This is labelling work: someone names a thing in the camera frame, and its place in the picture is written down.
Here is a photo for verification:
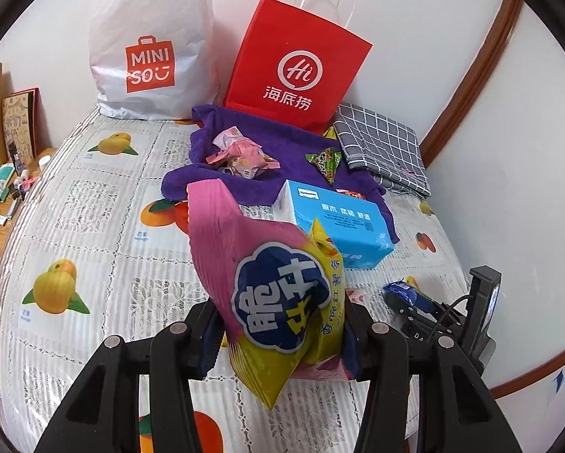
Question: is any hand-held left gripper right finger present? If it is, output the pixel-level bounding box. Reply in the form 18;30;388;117
343;302;512;453

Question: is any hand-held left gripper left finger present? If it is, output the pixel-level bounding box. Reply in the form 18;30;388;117
34;302;227;453

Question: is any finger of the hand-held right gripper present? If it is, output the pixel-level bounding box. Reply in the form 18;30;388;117
421;302;453;324
389;297;422;333

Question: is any blue cookie packet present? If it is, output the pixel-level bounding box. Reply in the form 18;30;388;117
383;280;435;312

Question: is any pink yellow chip packet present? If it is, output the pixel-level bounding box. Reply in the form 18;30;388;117
187;179;356;409

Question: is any blue tissue pack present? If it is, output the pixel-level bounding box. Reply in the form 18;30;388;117
275;179;397;271

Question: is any fruit print tablecloth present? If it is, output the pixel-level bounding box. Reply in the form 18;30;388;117
0;113;473;453

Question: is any grey checked folded cloth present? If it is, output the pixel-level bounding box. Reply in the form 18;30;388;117
332;102;432;200

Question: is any green triangular snack packet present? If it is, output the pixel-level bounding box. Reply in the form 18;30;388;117
304;146;347;186

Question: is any purple towel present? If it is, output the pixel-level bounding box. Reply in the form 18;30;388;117
162;104;401;245

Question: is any pink candy packet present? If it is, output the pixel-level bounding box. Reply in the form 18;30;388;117
219;160;259;180
207;138;281;171
213;125;245;150

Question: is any red paper bag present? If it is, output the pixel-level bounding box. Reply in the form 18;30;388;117
223;0;373;136

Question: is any brown patterned box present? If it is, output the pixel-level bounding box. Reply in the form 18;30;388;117
2;87;43;161

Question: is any white plastic bag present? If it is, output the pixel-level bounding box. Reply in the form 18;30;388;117
89;0;220;122

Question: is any wooden door frame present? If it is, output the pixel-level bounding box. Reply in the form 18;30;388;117
421;0;524;167

